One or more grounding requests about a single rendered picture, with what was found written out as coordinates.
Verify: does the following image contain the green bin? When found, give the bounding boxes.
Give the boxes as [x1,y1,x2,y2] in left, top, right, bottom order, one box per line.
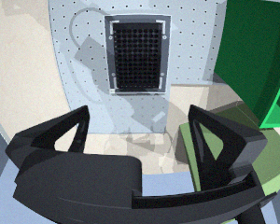
[214,0,280,128]

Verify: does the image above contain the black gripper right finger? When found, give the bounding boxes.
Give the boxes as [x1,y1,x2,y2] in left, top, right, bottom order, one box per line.
[188,105,268,190]

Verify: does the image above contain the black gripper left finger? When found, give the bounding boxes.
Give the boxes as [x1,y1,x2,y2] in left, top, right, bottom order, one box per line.
[10,105,91,153]

